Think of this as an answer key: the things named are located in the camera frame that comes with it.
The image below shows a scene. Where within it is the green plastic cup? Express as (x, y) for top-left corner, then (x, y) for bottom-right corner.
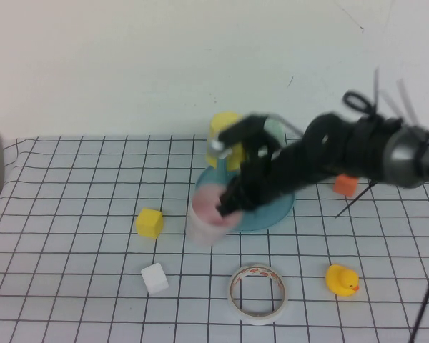
(263, 116), (290, 146)

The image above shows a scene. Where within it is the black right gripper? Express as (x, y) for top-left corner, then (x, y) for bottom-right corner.
(216, 137), (290, 219)

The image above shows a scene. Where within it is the white cube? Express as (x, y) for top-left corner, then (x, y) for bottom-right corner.
(140, 262), (169, 296)

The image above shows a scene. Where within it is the yellow cube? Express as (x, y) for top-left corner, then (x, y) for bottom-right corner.
(135, 208), (164, 239)

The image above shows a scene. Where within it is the white tape roll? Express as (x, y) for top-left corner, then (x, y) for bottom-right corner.
(227, 263), (290, 325)

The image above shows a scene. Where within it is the pink plastic cup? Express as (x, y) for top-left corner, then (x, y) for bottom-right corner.
(187, 184), (245, 247)

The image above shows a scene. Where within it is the black looped cable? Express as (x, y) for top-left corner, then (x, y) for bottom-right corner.
(342, 91), (377, 116)

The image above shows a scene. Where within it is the grey zip tie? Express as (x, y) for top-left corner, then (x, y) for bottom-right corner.
(396, 78), (418, 126)
(380, 91), (403, 119)

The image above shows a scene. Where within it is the blue cup stand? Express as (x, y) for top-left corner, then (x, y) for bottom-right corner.
(194, 156), (296, 234)

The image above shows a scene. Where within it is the yellow plastic cup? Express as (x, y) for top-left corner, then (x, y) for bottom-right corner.
(204, 111), (246, 171)

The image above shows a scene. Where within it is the orange cube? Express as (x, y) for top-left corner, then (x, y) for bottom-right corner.
(333, 174), (358, 197)

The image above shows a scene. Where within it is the black zip tie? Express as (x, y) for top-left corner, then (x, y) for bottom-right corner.
(335, 180), (376, 219)

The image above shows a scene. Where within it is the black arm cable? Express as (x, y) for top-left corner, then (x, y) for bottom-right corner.
(409, 214), (429, 343)

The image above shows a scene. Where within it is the yellow rubber duck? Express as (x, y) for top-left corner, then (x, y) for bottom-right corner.
(325, 264), (360, 297)

